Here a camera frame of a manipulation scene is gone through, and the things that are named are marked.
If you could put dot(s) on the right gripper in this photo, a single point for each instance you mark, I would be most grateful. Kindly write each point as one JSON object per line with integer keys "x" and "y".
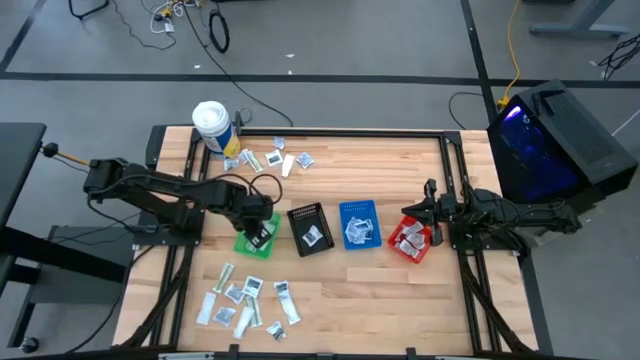
{"x": 444, "y": 210}

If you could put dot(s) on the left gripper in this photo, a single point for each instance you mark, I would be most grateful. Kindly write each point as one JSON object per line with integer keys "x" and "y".
{"x": 255, "y": 210}

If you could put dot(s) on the long white packet dark end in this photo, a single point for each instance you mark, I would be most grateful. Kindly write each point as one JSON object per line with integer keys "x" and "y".
{"x": 286, "y": 302}

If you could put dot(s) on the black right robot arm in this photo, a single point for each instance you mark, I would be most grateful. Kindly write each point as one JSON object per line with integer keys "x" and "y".
{"x": 525, "y": 217}

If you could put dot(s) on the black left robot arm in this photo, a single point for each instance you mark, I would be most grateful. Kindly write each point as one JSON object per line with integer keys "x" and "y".
{"x": 150, "y": 185}

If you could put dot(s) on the green plastic basket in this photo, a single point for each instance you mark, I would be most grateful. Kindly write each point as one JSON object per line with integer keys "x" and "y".
{"x": 242, "y": 250}

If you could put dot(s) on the red plastic basket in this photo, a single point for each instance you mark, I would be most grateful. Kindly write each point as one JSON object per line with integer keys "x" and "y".
{"x": 422, "y": 253}

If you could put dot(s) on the blue plastic basket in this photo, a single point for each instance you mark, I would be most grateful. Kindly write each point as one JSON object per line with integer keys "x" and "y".
{"x": 375, "y": 210}

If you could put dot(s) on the black plastic basket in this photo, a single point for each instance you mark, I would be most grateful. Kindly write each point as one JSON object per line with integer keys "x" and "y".
{"x": 325, "y": 240}

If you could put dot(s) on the crumpled silver dark packet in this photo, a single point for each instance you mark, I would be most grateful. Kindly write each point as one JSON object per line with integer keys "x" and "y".
{"x": 276, "y": 330}

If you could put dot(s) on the white wipes canister blue label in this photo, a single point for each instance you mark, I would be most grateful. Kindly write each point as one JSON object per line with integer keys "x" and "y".
{"x": 215, "y": 127}

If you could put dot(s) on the black control box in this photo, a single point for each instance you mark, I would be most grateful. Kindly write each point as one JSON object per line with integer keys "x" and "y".
{"x": 155, "y": 147}

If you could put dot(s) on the black computer tower blue light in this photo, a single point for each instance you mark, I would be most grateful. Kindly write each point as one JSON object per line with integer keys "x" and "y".
{"x": 575, "y": 145}

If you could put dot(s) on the grey desk leg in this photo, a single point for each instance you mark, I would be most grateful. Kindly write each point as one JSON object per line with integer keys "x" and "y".
{"x": 580, "y": 27}

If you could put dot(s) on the black caster wheel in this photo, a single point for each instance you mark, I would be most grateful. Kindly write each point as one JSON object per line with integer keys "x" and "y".
{"x": 30, "y": 344}

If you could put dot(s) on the black desk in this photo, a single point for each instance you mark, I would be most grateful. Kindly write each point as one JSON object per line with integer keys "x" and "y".
{"x": 15, "y": 160}

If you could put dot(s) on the black stand base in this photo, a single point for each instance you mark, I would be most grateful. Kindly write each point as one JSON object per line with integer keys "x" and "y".
{"x": 87, "y": 10}

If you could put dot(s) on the black aluminium table frame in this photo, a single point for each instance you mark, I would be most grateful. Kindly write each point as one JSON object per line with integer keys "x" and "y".
{"x": 325, "y": 132}

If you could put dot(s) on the black table-level depth camera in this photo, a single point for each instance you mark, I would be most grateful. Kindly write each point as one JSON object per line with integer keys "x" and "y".
{"x": 325, "y": 356}

